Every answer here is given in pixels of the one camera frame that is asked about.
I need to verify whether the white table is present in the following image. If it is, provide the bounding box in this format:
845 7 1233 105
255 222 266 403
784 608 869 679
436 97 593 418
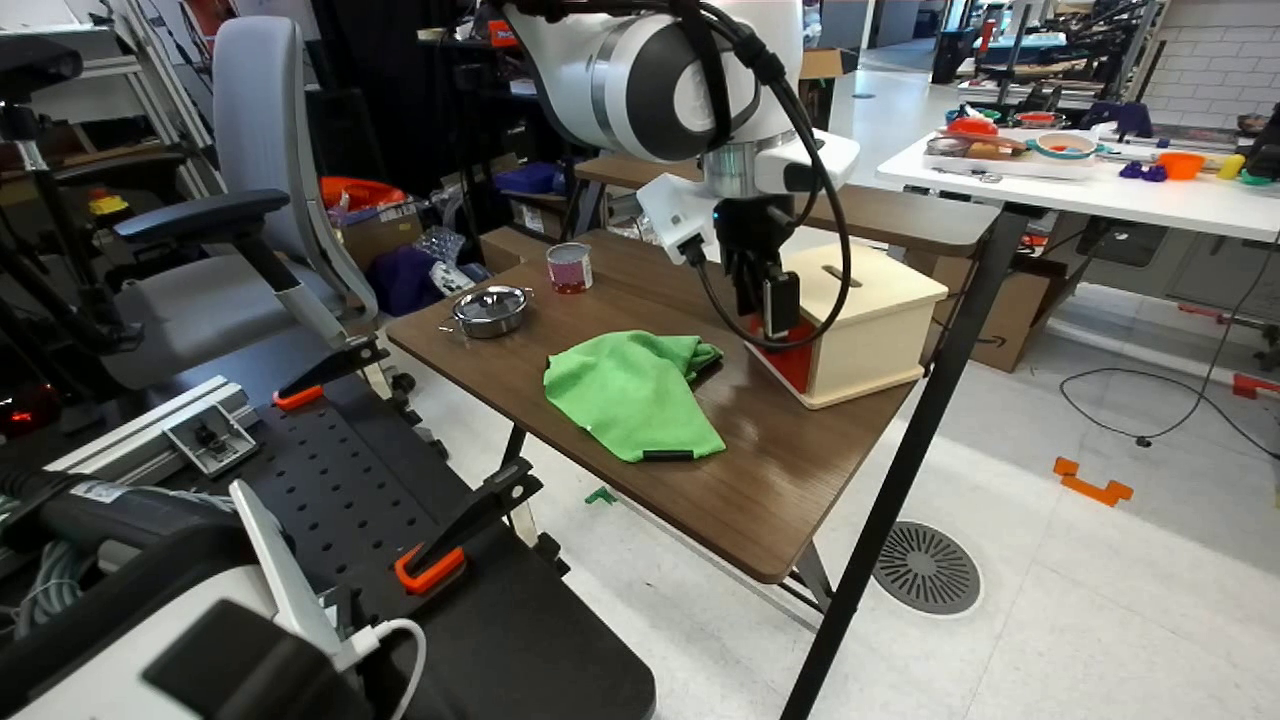
874 105 1280 246

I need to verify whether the light wooden slotted box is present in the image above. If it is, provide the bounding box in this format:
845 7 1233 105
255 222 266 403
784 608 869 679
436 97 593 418
743 222 951 412

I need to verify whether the grey cable bundle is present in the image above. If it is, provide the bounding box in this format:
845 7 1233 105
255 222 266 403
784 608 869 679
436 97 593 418
0 537 91 642

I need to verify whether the orange bowl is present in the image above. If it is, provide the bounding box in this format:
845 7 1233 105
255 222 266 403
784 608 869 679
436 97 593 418
1153 146 1213 183

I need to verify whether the orange plastic item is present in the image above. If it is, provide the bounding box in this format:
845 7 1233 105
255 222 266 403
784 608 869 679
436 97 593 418
314 173 411 216

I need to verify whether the wooden drawer with red front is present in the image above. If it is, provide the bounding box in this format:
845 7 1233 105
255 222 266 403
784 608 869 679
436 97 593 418
738 307 821 400

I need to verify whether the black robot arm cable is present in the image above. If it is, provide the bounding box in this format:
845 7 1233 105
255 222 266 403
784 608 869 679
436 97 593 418
670 0 861 352

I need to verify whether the light round plate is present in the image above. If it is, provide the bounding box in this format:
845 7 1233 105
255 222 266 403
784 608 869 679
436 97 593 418
1031 128 1100 165

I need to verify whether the black camera stand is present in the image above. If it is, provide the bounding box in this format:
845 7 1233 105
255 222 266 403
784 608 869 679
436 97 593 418
0 34 153 362

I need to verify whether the white headset cable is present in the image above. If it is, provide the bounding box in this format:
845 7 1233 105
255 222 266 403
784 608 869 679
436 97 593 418
330 616 431 720

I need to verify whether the purple bag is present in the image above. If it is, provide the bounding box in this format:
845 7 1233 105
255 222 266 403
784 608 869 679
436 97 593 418
364 243 449 320

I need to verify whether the black floor cable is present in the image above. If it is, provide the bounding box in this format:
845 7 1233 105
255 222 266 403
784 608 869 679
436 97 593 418
1055 236 1280 465

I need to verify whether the green cloth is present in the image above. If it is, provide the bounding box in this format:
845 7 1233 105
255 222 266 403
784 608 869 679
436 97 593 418
541 329 730 468

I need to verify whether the large cardboard box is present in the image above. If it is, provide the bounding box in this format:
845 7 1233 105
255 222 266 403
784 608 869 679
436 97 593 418
925 238 1055 375

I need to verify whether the small cardboard box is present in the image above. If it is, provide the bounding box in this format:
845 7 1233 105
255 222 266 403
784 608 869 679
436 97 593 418
797 45 853 89

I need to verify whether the orange floor tape mark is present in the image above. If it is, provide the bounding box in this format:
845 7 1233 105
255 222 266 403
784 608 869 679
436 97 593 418
1046 450 1138 513

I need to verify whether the brown table with black legs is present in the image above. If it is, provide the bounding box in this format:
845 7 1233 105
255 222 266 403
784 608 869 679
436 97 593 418
379 210 1025 720

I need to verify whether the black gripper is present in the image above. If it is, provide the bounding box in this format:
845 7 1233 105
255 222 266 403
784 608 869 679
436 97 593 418
700 191 802 352

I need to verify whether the black perforated breadboard plate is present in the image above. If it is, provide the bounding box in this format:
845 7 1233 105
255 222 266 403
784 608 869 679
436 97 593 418
230 383 535 633

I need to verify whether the metal bowl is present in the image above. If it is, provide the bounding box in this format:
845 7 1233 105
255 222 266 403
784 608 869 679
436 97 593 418
449 281 535 343

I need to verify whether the orange black bar clamp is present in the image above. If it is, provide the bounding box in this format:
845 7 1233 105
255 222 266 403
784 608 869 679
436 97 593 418
266 336 391 417
389 456 546 599

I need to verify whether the grey office chair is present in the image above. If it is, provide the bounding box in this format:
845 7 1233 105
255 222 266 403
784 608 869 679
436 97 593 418
97 11 391 391

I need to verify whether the aluminium extrusion with bracket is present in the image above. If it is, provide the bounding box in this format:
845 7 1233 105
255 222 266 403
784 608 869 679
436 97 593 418
41 375 258 489

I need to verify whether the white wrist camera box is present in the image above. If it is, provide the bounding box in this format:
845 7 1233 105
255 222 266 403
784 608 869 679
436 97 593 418
632 173 730 258

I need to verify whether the round floor drain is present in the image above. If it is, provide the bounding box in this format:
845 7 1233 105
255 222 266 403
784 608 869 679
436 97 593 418
871 520 987 618

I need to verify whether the small pink clear cup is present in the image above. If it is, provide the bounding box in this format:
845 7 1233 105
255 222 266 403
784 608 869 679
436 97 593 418
541 236 600 300

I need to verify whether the long brown table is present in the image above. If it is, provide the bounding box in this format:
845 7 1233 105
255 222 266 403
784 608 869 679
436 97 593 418
573 146 1006 256

